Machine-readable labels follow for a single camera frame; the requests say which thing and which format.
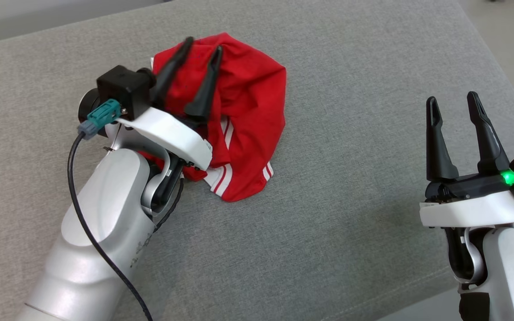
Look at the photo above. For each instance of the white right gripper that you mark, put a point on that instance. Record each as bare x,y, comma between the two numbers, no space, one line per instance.
466,211

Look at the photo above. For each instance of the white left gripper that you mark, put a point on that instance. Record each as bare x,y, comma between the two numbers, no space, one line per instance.
172,133

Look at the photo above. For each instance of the red basketball jersey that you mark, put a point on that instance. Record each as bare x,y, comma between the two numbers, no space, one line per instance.
252,98

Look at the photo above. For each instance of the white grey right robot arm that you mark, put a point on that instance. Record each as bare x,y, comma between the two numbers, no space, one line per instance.
507,267

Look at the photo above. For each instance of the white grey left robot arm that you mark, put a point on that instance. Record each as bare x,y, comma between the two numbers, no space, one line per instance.
105,232

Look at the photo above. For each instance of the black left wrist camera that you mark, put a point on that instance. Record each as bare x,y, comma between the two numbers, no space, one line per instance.
123,89

